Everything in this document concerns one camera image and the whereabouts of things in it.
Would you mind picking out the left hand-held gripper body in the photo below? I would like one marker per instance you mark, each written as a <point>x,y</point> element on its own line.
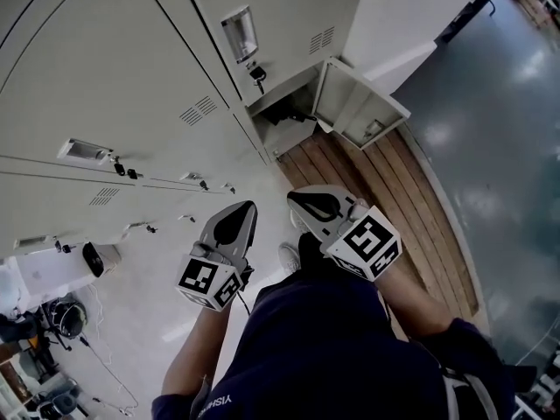
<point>227,243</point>

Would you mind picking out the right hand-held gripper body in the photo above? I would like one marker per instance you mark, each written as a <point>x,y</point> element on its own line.
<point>367,243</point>

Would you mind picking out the grey metal locker cabinet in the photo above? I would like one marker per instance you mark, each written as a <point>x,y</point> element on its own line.
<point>109,68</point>

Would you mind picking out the person's left forearm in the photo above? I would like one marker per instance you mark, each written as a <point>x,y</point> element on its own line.
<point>197,352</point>

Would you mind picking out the person's right forearm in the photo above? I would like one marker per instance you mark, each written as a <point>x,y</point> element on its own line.
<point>415,304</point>

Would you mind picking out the black trousers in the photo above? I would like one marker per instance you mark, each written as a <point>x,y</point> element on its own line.
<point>310,256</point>

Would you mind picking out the person's left white shoe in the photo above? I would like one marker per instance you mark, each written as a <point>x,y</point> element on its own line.
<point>289,257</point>

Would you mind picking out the person's white shoe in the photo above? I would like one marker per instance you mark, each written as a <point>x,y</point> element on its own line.
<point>298,223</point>
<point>289,257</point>

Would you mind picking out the wooden plank platform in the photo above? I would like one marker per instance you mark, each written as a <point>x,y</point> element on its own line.
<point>394,182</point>

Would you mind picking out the person's right white shoe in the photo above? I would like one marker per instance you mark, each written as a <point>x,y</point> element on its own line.
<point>298,223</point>

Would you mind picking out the navy blue shirt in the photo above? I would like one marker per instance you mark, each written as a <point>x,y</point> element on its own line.
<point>324,357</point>

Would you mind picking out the white device with black face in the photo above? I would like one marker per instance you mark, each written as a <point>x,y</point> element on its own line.
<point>93,258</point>

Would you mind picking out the black helmet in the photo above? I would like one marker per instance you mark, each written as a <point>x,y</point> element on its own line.
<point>70,319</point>

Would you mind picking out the white cardboard box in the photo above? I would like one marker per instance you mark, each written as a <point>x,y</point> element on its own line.
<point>44,278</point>

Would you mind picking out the black tripod stand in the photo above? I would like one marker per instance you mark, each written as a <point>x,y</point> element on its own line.
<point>39,339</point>

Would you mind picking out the black metal table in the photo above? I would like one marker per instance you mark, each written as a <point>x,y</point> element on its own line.
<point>464,16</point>

